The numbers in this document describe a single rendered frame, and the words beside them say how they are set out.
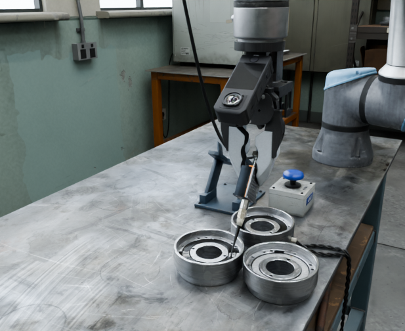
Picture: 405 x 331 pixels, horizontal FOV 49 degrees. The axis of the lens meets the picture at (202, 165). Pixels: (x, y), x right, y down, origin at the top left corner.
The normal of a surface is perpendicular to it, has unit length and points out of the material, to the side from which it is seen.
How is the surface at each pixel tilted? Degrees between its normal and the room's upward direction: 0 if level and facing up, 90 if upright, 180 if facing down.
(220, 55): 89
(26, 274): 0
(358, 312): 0
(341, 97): 88
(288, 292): 90
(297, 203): 90
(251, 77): 32
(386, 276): 0
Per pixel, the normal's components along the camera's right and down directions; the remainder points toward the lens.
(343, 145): -0.25, 0.03
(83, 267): 0.00, -0.94
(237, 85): -0.25, -0.63
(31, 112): 0.87, 0.16
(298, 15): -0.50, 0.30
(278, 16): 0.54, 0.29
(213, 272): 0.11, 0.33
